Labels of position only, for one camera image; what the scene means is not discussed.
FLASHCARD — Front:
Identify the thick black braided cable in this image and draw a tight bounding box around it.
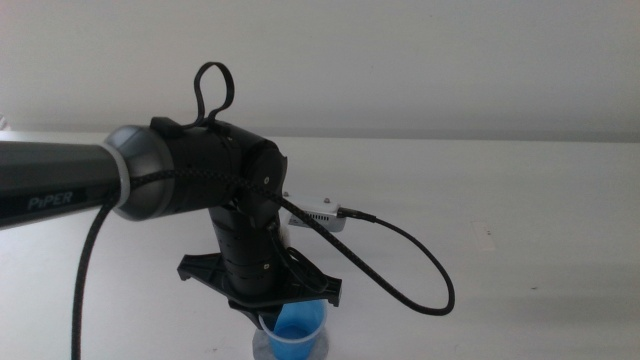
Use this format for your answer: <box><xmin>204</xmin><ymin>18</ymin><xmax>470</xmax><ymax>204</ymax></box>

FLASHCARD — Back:
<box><xmin>70</xmin><ymin>168</ymin><xmax>457</xmax><ymax>360</ymax></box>

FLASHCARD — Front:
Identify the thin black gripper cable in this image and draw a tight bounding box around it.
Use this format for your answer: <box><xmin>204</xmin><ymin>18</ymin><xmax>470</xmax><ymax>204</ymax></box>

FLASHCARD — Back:
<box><xmin>269</xmin><ymin>222</ymin><xmax>330</xmax><ymax>295</ymax></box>

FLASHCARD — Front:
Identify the translucent blue plastic cup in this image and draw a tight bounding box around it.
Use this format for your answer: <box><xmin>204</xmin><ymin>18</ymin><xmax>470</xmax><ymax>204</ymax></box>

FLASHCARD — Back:
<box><xmin>258</xmin><ymin>299</ymin><xmax>329</xmax><ymax>360</ymax></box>

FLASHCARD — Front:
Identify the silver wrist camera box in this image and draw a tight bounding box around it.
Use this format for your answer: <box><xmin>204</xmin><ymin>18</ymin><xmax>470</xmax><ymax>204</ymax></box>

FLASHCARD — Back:
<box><xmin>284</xmin><ymin>192</ymin><xmax>348</xmax><ymax>234</ymax></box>

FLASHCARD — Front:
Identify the thin black cable loop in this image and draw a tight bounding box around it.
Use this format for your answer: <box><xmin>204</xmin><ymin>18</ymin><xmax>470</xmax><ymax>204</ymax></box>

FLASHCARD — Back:
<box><xmin>193</xmin><ymin>61</ymin><xmax>236</xmax><ymax>129</ymax></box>

